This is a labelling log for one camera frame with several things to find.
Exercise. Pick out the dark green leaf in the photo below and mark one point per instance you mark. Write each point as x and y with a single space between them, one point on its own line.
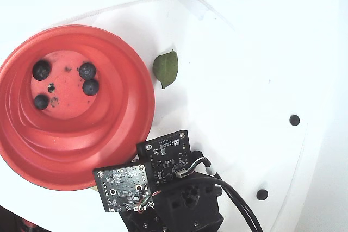
166 69

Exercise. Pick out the white paper sheet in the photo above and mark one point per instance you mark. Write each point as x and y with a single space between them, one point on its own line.
231 93

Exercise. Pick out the dark red background object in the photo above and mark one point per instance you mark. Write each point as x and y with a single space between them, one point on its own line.
27 226

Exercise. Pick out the red collapsible silicone cup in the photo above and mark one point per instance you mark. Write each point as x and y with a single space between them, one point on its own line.
108 134

